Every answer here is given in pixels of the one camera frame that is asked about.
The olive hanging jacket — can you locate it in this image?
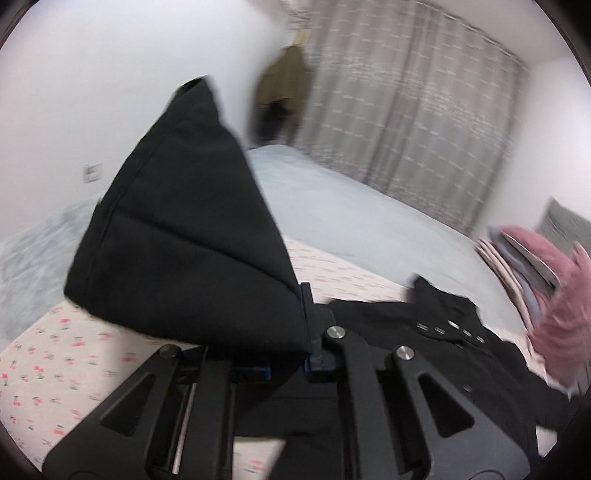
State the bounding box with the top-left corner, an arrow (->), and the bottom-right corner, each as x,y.
256,45 -> 309,108

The pink fleece garment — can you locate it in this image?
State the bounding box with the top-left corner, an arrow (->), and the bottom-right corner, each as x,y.
501,224 -> 591,393

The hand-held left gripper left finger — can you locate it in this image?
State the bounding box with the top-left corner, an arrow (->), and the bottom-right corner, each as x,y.
42,344 -> 271,480

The grey pillow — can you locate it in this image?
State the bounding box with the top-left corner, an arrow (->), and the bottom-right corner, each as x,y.
534,196 -> 588,254

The grey patterned curtain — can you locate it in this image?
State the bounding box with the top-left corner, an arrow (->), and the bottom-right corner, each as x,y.
284,0 -> 532,241

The dark hanging garment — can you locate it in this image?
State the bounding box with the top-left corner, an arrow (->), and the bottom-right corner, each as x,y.
259,98 -> 297,141

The cherry print bed sheet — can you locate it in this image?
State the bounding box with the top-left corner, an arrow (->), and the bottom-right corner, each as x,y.
0,235 -> 550,480

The black coat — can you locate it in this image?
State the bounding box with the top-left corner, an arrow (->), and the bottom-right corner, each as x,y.
64,78 -> 575,464

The stack of folded clothes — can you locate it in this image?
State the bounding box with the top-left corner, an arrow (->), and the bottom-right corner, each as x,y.
475,226 -> 561,319

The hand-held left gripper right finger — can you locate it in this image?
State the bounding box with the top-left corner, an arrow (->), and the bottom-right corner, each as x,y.
298,281 -> 533,480

